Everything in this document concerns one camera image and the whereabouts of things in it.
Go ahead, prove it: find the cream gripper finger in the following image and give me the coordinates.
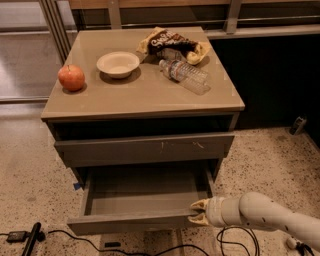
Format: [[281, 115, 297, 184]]
[[188, 213, 209, 226], [190, 199, 209, 211]]

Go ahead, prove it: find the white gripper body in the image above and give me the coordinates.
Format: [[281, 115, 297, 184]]
[[205, 196, 241, 227]]

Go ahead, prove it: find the grey drawer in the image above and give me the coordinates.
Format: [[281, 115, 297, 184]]
[[68, 160, 213, 236], [54, 133, 234, 167]]

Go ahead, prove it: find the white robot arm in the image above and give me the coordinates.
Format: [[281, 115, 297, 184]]
[[188, 192, 320, 251]]

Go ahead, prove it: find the grey top drawer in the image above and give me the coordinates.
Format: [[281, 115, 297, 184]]
[[54, 133, 234, 167]]

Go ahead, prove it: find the grey drawer cabinet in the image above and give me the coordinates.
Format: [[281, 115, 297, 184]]
[[41, 29, 245, 184]]

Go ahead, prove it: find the white power strip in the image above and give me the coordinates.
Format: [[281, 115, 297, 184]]
[[286, 237, 301, 249]]

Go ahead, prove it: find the small black floor block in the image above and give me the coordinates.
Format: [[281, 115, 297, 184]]
[[104, 242, 121, 248]]

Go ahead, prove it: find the small dark floor device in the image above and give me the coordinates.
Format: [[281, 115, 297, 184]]
[[289, 116, 307, 135]]

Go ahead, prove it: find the clear plastic water bottle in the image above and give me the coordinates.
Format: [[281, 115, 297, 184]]
[[159, 59, 211, 95]]

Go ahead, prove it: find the blue tape piece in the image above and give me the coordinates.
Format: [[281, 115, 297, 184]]
[[73, 183, 81, 190]]

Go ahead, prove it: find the white paper bowl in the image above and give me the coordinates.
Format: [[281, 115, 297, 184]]
[[96, 51, 140, 79]]

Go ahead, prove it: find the black bar device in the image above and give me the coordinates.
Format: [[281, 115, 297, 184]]
[[21, 222, 46, 256]]

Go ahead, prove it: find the brown chip bag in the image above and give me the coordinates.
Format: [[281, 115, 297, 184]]
[[137, 27, 211, 65]]

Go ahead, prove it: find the red apple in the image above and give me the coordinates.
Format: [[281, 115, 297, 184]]
[[58, 64, 85, 92]]

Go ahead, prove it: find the black power adapter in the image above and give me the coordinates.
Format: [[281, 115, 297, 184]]
[[6, 231, 29, 243]]

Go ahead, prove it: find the coiled black cable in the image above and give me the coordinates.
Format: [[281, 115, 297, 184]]
[[216, 226, 261, 256]]

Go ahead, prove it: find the black floor cable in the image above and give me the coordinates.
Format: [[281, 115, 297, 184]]
[[47, 229, 211, 256]]

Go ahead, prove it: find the metal railing frame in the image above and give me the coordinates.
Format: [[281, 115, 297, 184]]
[[35, 0, 320, 60]]

